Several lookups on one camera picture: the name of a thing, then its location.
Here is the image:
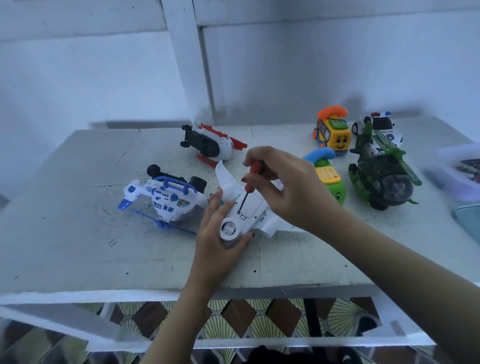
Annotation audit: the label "person's left hand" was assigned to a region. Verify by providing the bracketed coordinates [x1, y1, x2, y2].
[187, 189, 255, 294]

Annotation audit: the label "person's right hand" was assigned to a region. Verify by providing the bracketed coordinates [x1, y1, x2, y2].
[241, 146, 350, 237]

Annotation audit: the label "green orange toy car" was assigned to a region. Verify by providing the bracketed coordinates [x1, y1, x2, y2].
[303, 147, 348, 205]

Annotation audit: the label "white toy airplane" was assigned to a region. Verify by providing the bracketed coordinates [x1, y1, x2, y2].
[215, 159, 305, 243]

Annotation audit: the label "red screwdriver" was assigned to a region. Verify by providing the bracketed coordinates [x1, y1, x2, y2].
[238, 159, 265, 215]

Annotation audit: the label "yellow orange toy car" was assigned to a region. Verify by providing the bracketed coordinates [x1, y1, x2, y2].
[312, 105, 353, 155]

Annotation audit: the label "white blue toy vehicle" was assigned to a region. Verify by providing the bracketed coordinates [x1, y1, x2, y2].
[117, 164, 210, 236]

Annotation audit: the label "dark green toy helicopter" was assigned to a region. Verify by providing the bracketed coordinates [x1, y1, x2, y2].
[348, 118, 423, 212]

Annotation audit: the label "red white toy vehicle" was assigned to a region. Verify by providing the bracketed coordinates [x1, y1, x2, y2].
[180, 123, 249, 169]

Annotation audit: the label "black white toy car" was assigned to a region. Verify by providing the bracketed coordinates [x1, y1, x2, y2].
[352, 111, 405, 147]

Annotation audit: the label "clear plastic container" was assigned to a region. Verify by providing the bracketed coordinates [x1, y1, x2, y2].
[429, 142, 480, 204]

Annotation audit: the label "teal container lid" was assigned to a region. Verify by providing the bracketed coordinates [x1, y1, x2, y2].
[451, 202, 480, 245]

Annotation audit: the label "person's right forearm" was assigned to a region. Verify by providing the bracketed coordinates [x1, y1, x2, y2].
[326, 213, 480, 364]

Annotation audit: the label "person's dark trousers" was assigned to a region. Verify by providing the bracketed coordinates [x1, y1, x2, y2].
[243, 345, 365, 364]

